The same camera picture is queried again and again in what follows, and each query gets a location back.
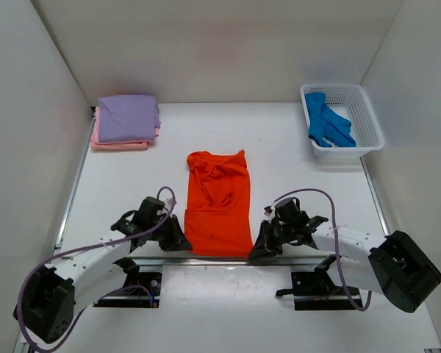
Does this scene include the white plastic mesh basket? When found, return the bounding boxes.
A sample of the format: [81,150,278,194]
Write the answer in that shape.
[300,83,384,160]

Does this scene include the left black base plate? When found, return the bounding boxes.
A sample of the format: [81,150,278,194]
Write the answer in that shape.
[93,258,162,309]

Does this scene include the aluminium table edge rail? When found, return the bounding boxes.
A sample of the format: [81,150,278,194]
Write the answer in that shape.
[131,255,326,266]

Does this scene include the folded purple t shirt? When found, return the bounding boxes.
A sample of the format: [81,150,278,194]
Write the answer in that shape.
[97,94,161,144]

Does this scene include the blue t shirt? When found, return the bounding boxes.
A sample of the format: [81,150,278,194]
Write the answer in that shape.
[304,93,356,148]

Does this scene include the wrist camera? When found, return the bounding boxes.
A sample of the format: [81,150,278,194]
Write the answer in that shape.
[162,198,176,215]
[264,204,276,219]

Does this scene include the folded pink t shirt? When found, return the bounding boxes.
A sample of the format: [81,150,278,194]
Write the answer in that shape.
[90,104,161,151]

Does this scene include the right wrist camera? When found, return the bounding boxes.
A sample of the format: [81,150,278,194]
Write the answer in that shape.
[264,204,276,219]

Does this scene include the orange t shirt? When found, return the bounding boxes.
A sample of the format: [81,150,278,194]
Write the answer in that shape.
[184,150,253,257]

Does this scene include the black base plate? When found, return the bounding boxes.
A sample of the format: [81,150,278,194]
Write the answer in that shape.
[93,258,162,309]
[275,254,356,311]

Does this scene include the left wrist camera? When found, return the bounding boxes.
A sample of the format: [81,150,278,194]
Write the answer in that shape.
[162,198,176,215]

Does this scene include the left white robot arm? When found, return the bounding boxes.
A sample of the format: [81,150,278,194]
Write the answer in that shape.
[13,196,192,345]

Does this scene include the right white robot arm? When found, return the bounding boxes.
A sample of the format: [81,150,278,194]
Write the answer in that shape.
[248,197,441,313]

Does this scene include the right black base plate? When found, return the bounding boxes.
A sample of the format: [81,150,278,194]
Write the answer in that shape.
[275,254,356,311]

